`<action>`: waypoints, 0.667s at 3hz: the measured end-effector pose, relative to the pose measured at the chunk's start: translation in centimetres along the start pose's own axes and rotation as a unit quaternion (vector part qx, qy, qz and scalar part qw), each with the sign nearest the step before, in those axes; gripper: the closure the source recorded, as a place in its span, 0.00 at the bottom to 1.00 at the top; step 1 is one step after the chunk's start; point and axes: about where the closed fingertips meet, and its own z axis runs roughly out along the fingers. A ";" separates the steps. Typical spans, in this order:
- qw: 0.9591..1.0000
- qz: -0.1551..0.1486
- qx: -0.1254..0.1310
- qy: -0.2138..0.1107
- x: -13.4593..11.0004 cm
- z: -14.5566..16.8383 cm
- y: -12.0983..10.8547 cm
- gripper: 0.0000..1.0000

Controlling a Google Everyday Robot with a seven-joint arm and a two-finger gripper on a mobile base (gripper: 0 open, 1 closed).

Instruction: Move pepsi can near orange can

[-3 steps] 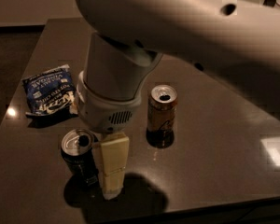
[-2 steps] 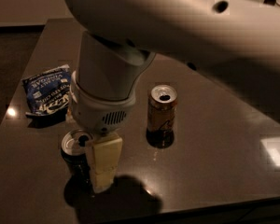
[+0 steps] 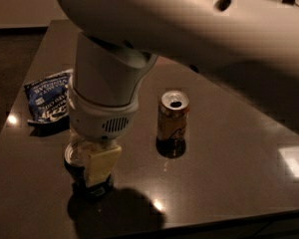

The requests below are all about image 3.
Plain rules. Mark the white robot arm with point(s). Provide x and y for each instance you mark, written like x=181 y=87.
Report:
x=249 y=46

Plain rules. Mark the orange soda can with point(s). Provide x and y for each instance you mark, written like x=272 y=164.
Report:
x=173 y=110

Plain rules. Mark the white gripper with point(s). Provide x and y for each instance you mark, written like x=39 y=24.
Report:
x=98 y=119

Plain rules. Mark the blue pepsi can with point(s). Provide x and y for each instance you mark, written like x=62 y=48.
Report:
x=74 y=164

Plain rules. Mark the blue chip bag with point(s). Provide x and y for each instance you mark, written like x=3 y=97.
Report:
x=47 y=98

